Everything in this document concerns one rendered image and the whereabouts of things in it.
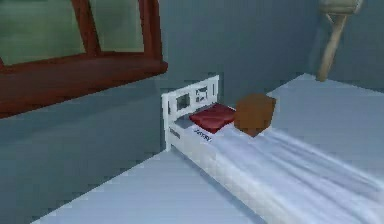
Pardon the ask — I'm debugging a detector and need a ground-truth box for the red pillow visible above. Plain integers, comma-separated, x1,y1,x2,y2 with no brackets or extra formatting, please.
188,102,237,135

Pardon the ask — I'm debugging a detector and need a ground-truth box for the brown box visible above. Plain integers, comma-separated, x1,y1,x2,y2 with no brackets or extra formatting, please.
233,92,277,138

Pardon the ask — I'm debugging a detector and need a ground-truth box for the white bed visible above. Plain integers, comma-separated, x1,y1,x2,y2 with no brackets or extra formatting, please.
161,74,384,224

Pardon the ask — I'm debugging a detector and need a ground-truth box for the brown framed window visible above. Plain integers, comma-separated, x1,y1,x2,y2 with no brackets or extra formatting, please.
0,0,169,120

